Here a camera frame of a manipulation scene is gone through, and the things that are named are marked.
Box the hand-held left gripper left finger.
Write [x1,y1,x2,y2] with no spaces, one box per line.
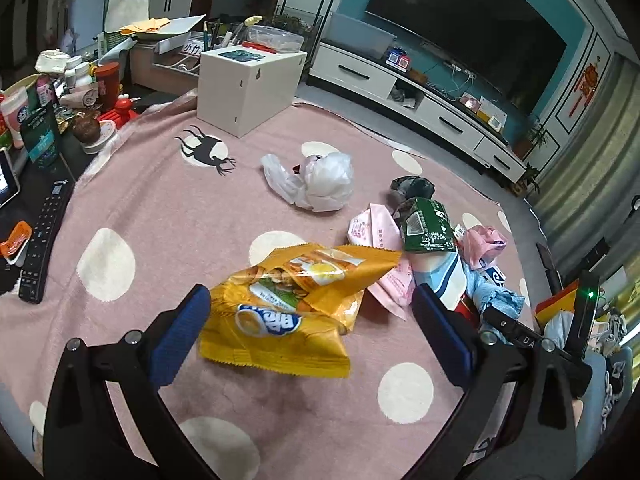
[44,284,221,480]

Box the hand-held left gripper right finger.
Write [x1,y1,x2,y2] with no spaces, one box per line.
[400,283,578,480]

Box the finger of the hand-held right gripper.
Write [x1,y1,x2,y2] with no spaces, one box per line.
[481,304,546,348]

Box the light blue wrapper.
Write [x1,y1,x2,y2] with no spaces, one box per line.
[462,260,526,321]

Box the pink plastic bag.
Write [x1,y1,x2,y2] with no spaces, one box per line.
[455,225,507,271]

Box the yellow chip bag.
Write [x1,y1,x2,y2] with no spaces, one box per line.
[198,242,403,380]

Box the filled pale plastic bag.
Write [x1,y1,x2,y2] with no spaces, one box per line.
[542,310,576,346]

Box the yellow red gift bag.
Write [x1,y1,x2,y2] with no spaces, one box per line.
[535,282,581,326]

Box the red wrapper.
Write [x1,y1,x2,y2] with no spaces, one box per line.
[452,295,478,326]

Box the white blue toothpaste box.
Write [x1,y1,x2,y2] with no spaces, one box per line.
[410,252,468,311]

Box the blue patterned clothing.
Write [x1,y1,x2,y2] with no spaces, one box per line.
[575,347,638,480]

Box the green snack packet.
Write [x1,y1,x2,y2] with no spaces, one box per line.
[392,197,458,253]

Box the pink dotted blanket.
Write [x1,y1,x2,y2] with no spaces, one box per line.
[0,95,556,480]

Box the pink tissue packet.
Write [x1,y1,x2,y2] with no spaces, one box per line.
[346,203,416,321]

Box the dark crumpled wrapper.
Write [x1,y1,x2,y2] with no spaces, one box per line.
[389,175,435,201]

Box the beige curtain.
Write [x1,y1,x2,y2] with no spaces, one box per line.
[530,55,640,281]

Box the small potted plant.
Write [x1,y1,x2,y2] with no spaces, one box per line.
[520,162,543,196]

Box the black remote control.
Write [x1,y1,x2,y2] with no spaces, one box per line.
[19,177,76,306]

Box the tall potted plant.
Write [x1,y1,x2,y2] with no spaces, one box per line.
[512,120,551,161]

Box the orange sauce packet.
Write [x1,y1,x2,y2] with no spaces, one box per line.
[0,221,33,261]

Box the white plastic bag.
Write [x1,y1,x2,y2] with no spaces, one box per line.
[260,152,355,213]

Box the yellow white box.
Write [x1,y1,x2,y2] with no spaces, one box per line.
[477,96,508,131]

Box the red toy figure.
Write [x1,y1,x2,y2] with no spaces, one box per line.
[97,95,141,133]

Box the dark green carton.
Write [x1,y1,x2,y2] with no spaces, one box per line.
[20,105,63,168]

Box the white storage box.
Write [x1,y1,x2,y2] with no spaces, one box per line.
[196,45,308,138]

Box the white television cabinet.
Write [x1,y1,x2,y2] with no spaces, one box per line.
[307,42,528,183]

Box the white pink cup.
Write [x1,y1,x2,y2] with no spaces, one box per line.
[0,85,28,148]

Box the clear plastic container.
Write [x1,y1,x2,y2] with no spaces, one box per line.
[247,25,305,53]

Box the large black television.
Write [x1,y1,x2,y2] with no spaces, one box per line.
[365,0,568,116]

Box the yellow cloth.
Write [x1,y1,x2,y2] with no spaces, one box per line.
[120,17,171,36]

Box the grey translucent tank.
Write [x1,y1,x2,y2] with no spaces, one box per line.
[327,12,398,61]

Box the planter with green plants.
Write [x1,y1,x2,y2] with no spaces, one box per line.
[270,5,323,68]

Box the tablet with white frame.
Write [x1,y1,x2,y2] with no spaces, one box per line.
[0,149,22,209]

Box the red wall decoration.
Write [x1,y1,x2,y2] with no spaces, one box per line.
[570,62,601,121]

